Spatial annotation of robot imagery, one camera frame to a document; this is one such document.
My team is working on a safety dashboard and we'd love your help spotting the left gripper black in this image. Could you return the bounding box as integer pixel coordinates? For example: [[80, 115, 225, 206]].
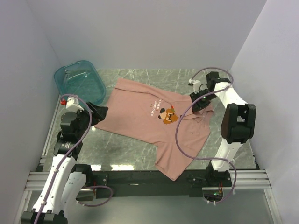
[[73, 101, 108, 138]]

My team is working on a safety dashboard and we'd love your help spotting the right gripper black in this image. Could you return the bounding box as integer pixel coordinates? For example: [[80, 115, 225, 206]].
[[189, 90, 216, 114]]

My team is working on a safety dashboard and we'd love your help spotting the teal plastic basin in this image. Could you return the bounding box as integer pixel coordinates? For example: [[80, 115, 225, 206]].
[[54, 60, 106, 105]]

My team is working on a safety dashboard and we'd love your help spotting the pink t shirt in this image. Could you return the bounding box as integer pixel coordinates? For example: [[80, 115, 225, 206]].
[[96, 78, 214, 181]]

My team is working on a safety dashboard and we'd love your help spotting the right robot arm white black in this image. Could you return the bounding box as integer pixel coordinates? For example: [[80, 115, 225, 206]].
[[189, 71, 256, 186]]

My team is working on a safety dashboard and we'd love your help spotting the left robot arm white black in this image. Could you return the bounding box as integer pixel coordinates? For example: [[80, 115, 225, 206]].
[[21, 102, 108, 224]]

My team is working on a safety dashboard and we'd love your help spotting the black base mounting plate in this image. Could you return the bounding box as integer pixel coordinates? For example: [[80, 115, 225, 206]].
[[93, 168, 232, 197]]

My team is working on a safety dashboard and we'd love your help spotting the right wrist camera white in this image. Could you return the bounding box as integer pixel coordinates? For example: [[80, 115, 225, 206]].
[[188, 78, 201, 88]]

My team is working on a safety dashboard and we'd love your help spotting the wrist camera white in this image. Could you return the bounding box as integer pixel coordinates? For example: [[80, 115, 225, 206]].
[[60, 96, 84, 112], [188, 78, 201, 88]]

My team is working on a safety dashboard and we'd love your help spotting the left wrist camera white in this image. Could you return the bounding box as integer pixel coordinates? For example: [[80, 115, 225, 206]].
[[60, 96, 84, 112]]

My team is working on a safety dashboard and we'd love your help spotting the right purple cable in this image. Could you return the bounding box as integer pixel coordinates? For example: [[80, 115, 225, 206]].
[[175, 67, 237, 205]]

